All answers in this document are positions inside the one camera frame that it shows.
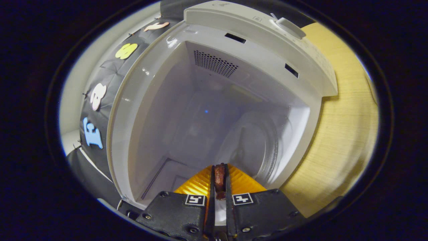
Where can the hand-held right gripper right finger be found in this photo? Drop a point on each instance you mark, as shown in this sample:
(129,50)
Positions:
(230,217)

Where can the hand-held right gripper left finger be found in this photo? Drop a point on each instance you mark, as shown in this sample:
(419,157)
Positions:
(210,217)

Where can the brown meat piece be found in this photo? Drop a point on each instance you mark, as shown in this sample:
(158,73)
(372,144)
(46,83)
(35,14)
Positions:
(220,180)

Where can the white microwave oven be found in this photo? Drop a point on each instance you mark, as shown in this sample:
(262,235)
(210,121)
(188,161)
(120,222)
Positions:
(160,100)

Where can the glass turntable plate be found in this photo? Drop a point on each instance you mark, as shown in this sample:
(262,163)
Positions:
(254,147)

